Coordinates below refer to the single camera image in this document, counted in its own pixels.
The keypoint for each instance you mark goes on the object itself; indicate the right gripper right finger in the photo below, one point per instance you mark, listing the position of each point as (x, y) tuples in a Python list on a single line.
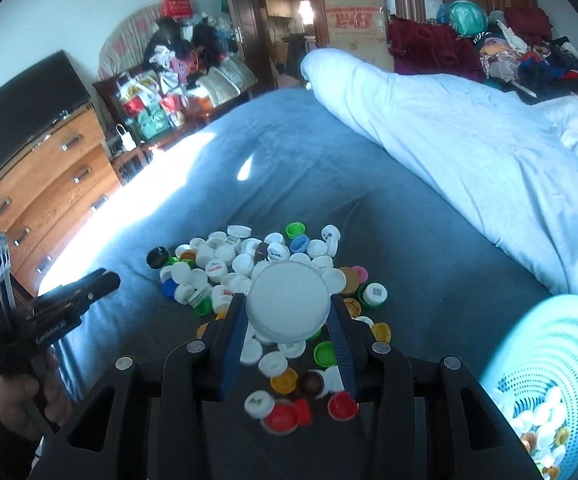
[(350, 339)]

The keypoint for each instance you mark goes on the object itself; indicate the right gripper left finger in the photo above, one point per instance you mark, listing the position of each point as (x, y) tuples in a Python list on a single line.
[(230, 340)]

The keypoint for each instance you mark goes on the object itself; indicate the large white jar lid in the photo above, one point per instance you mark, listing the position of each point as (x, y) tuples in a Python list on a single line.
[(288, 302)]

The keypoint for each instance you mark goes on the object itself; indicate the left hand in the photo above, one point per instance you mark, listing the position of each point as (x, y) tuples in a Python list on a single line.
[(16, 391)]

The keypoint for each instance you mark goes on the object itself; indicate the green bottle cap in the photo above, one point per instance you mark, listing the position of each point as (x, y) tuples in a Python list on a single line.
[(324, 355)]

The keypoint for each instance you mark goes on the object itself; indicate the red flip cap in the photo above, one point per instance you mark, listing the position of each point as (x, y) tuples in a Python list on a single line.
[(287, 416)]

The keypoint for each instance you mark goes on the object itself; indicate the blue bed sheet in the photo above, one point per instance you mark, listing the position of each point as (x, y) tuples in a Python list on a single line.
[(278, 159)]

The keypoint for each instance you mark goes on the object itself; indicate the black bottle cap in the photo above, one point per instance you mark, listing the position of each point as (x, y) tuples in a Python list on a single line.
[(158, 257)]

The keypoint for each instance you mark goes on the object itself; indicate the wooden dresser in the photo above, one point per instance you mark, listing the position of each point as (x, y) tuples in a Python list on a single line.
[(50, 189)]

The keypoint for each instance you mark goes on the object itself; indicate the light blue plastic basket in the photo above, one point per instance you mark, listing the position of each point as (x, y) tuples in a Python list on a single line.
[(533, 380)]

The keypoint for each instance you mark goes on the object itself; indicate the black television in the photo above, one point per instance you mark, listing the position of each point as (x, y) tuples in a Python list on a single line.
[(35, 100)]

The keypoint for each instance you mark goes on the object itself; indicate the light blue rolled duvet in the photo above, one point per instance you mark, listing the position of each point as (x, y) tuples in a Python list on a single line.
[(499, 162)]

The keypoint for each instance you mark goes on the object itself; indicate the cluttered side table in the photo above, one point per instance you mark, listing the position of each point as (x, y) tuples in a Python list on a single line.
[(166, 68)]

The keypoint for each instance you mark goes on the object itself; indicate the dark red blanket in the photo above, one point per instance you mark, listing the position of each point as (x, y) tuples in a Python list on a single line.
[(426, 49)]

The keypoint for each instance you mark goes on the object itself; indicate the cardboard box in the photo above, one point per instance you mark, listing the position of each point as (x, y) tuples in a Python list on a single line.
[(359, 27)]

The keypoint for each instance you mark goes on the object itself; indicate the pile of clothes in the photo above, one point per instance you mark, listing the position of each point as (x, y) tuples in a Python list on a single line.
[(518, 50)]

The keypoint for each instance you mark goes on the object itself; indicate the teal round bag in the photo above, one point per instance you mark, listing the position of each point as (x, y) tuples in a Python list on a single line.
[(467, 18)]

